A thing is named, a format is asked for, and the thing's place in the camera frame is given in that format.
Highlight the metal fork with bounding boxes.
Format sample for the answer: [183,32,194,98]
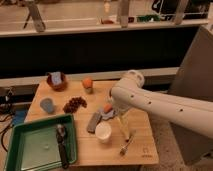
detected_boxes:
[119,130,136,156]

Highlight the black cables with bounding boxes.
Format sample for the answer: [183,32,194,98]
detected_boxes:
[0,87,16,153]

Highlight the wooden board table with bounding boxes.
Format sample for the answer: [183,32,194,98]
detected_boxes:
[25,81,159,166]

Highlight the white cup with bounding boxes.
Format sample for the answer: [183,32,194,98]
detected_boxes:
[95,122,112,143]

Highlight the orange fruit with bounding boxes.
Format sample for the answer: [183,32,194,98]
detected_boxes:
[82,77,93,88]

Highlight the bunch of dark grapes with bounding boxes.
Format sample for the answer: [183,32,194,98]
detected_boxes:
[63,97,87,113]

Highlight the brown bowl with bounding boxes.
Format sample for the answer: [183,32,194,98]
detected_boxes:
[46,72,67,91]

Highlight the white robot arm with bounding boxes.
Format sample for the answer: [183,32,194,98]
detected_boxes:
[110,70,213,139]

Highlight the grey blue cloth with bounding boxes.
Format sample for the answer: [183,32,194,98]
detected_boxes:
[99,108,116,121]

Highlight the green plastic tray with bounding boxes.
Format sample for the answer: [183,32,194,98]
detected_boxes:
[3,114,77,171]

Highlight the blue grey cup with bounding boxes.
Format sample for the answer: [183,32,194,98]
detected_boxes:
[40,98,54,113]

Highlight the blue sponge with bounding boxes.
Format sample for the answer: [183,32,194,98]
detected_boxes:
[50,72,62,85]

